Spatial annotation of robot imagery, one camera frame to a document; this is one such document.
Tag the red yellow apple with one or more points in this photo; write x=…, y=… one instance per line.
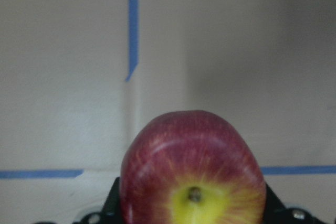
x=191, y=167

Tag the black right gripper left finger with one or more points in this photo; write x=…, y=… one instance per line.
x=111, y=211

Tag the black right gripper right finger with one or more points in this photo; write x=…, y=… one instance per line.
x=273, y=207

